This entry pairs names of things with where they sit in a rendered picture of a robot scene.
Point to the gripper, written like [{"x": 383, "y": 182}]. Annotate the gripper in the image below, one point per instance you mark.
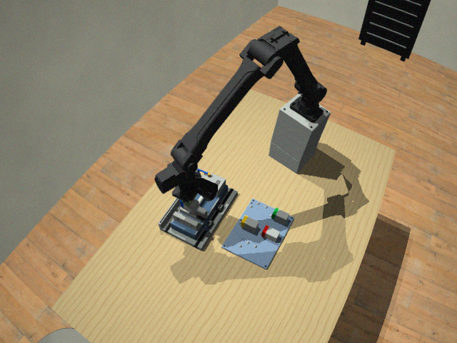
[{"x": 177, "y": 192}]

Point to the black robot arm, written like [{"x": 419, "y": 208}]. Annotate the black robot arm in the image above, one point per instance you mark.
[{"x": 188, "y": 151}]

